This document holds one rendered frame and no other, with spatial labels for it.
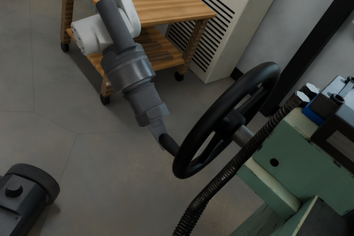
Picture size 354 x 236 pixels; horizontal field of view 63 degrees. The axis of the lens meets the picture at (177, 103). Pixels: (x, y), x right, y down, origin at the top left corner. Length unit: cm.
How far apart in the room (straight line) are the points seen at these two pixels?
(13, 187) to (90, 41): 64
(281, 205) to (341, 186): 8
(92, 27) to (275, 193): 41
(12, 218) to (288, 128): 89
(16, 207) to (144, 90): 67
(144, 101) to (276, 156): 24
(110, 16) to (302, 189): 41
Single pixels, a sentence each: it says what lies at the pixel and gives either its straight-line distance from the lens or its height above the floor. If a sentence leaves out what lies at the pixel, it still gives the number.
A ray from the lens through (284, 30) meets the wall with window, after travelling 198.
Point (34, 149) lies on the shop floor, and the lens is 145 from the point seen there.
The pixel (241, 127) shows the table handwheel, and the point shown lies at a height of 83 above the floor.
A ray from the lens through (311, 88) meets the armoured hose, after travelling 48.
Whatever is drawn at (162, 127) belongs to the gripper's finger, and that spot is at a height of 77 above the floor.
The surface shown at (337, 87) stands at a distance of 46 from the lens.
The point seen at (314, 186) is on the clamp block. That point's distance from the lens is 44.
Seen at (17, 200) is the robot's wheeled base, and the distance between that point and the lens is 109.
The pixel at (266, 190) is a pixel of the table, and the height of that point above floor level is 86.
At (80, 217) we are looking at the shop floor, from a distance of 129.
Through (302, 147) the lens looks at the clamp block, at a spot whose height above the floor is 94.
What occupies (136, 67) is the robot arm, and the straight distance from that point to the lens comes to 54.
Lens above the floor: 118
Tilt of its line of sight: 41 degrees down
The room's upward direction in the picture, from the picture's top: 24 degrees clockwise
